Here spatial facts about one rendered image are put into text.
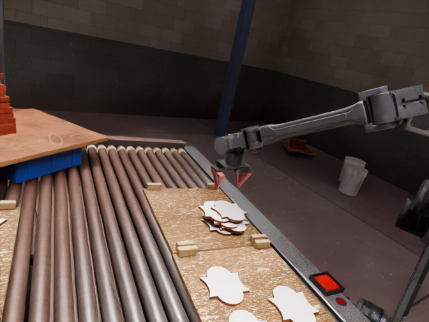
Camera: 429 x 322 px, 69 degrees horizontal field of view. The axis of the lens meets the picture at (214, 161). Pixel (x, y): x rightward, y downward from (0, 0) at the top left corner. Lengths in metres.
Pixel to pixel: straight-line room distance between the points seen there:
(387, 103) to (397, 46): 5.26
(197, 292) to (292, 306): 0.25
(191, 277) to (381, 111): 0.66
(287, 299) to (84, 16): 5.24
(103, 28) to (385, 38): 4.63
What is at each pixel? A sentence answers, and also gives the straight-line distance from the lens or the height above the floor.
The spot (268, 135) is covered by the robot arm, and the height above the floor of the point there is 1.30.
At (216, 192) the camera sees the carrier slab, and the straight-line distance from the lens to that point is 1.39.
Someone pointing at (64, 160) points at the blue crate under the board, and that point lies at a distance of 1.44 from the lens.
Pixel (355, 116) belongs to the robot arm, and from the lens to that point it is 0.92.
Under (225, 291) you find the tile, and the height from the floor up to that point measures 0.95.
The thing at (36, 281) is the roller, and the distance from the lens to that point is 0.92.
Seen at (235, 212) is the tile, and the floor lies 0.99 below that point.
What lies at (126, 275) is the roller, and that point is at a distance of 0.92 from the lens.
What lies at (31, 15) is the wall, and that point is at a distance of 5.58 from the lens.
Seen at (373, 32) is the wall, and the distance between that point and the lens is 6.42.
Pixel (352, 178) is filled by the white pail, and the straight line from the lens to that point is 4.64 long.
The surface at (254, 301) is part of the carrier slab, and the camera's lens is 0.90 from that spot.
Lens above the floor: 1.53
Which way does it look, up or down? 20 degrees down
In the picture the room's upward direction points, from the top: 13 degrees clockwise
